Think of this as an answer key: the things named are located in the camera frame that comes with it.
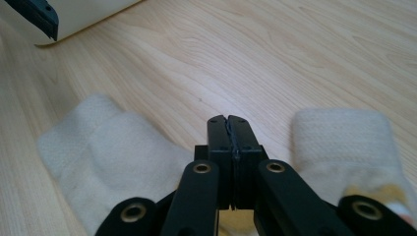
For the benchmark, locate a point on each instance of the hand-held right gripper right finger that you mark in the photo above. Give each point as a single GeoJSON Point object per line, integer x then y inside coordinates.
{"type": "Point", "coordinates": [244, 141]}

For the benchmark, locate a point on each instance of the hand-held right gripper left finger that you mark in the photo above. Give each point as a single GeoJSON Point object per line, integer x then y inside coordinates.
{"type": "Point", "coordinates": [221, 141]}

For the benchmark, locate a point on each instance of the white plastic bin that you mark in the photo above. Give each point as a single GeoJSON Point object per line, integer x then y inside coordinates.
{"type": "Point", "coordinates": [85, 13]}

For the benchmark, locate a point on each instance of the orange object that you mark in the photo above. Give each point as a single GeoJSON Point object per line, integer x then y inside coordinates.
{"type": "Point", "coordinates": [121, 157]}

